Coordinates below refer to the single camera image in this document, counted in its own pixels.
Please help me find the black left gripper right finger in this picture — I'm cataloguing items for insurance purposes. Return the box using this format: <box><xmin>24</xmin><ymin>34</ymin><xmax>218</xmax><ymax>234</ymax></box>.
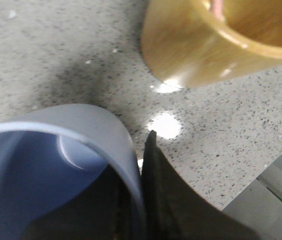
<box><xmin>141</xmin><ymin>130</ymin><xmax>260</xmax><ymax>240</ymax></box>

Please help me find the pink chopstick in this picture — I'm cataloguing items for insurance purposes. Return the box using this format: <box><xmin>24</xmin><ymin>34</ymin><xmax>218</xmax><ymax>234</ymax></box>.
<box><xmin>210</xmin><ymin>0</ymin><xmax>223</xmax><ymax>19</ymax></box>

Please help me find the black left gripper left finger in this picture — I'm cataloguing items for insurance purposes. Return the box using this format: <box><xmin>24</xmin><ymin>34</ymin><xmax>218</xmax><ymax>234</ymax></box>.
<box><xmin>23</xmin><ymin>167</ymin><xmax>131</xmax><ymax>240</ymax></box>

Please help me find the blue plastic cup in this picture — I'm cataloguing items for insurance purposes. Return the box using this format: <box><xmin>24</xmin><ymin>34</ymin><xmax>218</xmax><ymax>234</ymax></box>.
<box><xmin>0</xmin><ymin>104</ymin><xmax>147</xmax><ymax>240</ymax></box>

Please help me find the bamboo cylindrical holder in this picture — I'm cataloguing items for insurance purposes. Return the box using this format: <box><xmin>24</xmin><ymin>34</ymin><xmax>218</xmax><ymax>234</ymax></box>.
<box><xmin>141</xmin><ymin>0</ymin><xmax>282</xmax><ymax>88</ymax></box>

